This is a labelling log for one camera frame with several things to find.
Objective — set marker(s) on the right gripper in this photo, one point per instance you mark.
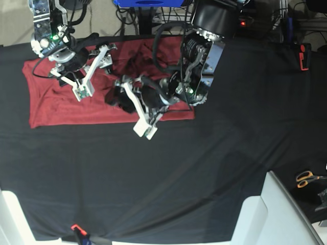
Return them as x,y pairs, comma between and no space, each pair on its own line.
70,64

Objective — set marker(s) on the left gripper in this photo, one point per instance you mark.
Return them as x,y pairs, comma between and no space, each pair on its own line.
155,96

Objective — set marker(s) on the red long-sleeve T-shirt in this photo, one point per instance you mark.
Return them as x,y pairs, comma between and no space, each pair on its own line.
51,104

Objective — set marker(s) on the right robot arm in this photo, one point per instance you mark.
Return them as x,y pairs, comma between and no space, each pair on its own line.
54,24

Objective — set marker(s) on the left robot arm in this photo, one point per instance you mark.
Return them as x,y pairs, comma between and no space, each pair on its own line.
190,80

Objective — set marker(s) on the blue box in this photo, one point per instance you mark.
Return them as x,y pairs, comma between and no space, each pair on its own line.
148,3

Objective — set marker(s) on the white power strip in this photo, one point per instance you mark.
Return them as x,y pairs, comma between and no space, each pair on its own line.
160,18

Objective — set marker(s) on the black round stand base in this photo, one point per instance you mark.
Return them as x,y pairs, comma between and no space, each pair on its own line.
75,4

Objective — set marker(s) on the black table cloth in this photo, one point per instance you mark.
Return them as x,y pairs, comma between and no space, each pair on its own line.
188,183

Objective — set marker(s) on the blue clamp with orange tip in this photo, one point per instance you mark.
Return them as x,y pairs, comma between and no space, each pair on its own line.
82,237

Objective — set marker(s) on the black and orange clamp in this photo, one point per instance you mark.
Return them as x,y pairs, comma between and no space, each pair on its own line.
304,54

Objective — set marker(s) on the black crumpled object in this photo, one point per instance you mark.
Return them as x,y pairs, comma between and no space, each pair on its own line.
323,196

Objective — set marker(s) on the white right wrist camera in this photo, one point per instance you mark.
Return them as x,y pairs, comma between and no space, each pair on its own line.
83,92

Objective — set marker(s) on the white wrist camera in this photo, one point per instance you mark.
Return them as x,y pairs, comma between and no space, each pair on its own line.
83,92
143,129

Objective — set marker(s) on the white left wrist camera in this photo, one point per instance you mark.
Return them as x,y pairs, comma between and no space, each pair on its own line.
143,129

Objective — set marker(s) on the white table frame left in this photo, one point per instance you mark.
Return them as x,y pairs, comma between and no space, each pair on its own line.
14,226

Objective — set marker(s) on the white table frame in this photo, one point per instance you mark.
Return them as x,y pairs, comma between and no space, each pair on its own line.
14,226
273,217

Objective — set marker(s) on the blue handled tool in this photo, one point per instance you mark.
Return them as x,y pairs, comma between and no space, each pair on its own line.
287,30

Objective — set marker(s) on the white table frame right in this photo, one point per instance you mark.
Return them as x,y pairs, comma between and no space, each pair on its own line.
273,217

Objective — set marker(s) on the yellow-handled scissors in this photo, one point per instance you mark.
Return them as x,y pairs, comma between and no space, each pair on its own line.
307,177

